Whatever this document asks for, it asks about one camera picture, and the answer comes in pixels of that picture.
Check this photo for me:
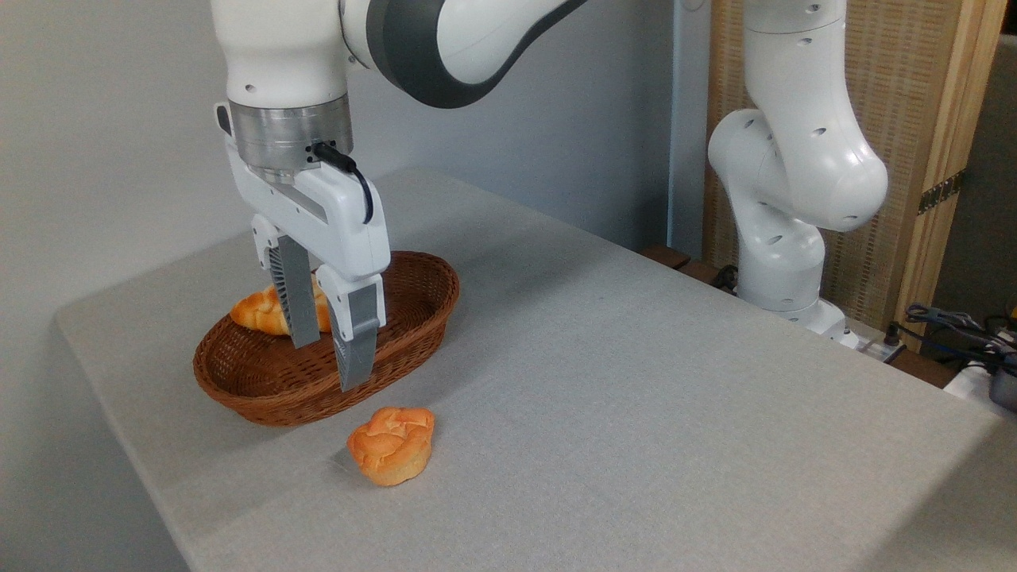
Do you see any wood-framed bamboo screen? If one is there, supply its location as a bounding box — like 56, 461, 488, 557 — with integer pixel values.
702, 0, 1010, 352

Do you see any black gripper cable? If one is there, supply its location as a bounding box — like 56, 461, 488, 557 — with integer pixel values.
311, 141, 375, 226

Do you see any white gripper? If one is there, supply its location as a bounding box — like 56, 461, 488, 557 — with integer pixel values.
215, 102, 392, 393

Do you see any bundle of dark cables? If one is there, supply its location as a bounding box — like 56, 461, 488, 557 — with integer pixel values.
904, 303, 1017, 368

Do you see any round orange bread bun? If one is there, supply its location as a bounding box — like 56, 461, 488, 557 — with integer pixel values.
346, 407, 436, 488

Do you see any braided golden bread loaf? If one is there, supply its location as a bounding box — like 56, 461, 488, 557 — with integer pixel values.
230, 274, 333, 337

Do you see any grey tablecloth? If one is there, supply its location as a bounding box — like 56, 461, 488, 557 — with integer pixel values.
54, 167, 1017, 572

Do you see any brown wicker oval basket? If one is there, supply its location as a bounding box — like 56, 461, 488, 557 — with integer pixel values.
193, 251, 461, 427

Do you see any dark metal screen hinge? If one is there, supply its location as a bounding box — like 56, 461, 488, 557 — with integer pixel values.
917, 170, 965, 216

